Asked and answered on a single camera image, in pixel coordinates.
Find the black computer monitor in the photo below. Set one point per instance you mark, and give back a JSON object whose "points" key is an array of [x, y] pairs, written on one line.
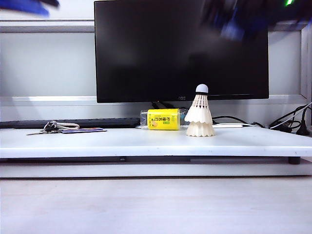
{"points": [[146, 61]]}

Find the black computer keyboard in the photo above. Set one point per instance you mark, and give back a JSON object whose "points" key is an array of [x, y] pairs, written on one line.
{"points": [[85, 122]]}

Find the black power plug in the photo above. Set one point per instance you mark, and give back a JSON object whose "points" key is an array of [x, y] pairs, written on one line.
{"points": [[303, 129]]}

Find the silver key bunch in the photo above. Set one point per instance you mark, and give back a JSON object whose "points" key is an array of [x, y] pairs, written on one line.
{"points": [[50, 127]]}

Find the white desk riser board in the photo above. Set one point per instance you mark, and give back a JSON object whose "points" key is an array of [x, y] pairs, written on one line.
{"points": [[146, 143]]}

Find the black riser foot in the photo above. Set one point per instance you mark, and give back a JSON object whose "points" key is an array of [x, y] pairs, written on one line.
{"points": [[294, 161]]}

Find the white flat power adapter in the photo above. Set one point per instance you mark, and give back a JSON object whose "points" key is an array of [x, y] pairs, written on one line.
{"points": [[230, 125]]}

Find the aluminium partition frame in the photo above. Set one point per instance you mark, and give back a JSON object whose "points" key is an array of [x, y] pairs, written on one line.
{"points": [[48, 26]]}

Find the white feather shuttlecock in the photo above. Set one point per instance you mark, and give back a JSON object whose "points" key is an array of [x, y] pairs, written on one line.
{"points": [[201, 129], [198, 109]]}

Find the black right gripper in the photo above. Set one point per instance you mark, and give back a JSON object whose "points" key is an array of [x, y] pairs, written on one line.
{"points": [[273, 11]]}

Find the clear bottle with yellow label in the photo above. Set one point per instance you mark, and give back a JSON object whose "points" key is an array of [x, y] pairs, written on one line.
{"points": [[163, 119]]}

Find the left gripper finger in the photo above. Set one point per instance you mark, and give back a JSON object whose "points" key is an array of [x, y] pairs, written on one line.
{"points": [[24, 7], [50, 2]]}

